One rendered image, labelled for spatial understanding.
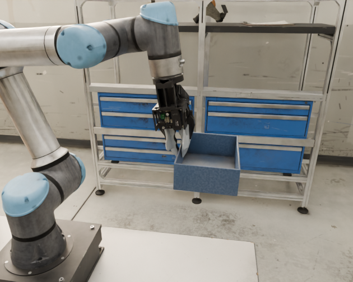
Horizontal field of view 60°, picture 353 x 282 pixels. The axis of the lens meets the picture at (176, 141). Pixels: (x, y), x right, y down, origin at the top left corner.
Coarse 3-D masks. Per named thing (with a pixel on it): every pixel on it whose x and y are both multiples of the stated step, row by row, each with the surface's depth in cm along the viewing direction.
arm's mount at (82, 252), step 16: (64, 224) 100; (80, 224) 100; (96, 224) 100; (80, 240) 94; (96, 240) 98; (0, 256) 88; (64, 256) 88; (80, 256) 88; (96, 256) 99; (0, 272) 83; (16, 272) 83; (32, 272) 83; (48, 272) 83; (64, 272) 83; (80, 272) 87
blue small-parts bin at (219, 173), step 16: (192, 144) 89; (208, 144) 88; (224, 144) 87; (176, 160) 72; (192, 160) 86; (208, 160) 86; (224, 160) 86; (176, 176) 71; (192, 176) 70; (208, 176) 70; (224, 176) 69; (208, 192) 71; (224, 192) 71
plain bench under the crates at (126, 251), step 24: (0, 216) 121; (0, 240) 109; (120, 240) 109; (144, 240) 109; (168, 240) 109; (192, 240) 109; (216, 240) 109; (96, 264) 99; (120, 264) 99; (144, 264) 99; (168, 264) 99; (192, 264) 99; (216, 264) 99; (240, 264) 99
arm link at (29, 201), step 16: (32, 176) 84; (48, 176) 87; (16, 192) 78; (32, 192) 78; (48, 192) 82; (16, 208) 77; (32, 208) 78; (48, 208) 83; (16, 224) 79; (32, 224) 80; (48, 224) 84
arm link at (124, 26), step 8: (136, 16) 66; (112, 24) 62; (120, 24) 64; (128, 24) 65; (120, 32) 63; (128, 32) 65; (120, 40) 62; (128, 40) 65; (120, 48) 63; (128, 48) 67; (136, 48) 67
